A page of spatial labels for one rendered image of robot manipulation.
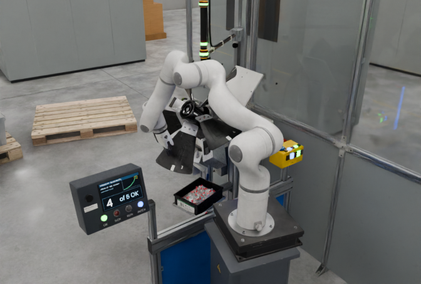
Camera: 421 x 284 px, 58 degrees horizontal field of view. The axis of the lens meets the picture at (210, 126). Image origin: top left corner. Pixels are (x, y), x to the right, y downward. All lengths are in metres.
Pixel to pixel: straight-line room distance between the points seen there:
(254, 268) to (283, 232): 0.18
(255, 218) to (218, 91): 0.52
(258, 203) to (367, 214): 1.09
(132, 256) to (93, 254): 0.29
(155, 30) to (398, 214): 8.74
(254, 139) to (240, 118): 0.13
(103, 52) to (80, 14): 0.81
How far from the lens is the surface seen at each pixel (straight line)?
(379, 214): 2.42
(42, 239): 3.35
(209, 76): 1.56
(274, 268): 1.64
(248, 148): 1.33
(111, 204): 1.52
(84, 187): 1.47
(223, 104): 1.45
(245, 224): 1.57
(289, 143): 2.14
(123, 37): 7.78
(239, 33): 2.53
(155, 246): 1.81
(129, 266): 2.93
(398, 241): 2.43
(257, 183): 1.45
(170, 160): 2.14
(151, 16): 10.20
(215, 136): 1.97
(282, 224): 1.65
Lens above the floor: 2.02
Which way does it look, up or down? 24 degrees down
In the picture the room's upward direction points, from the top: straight up
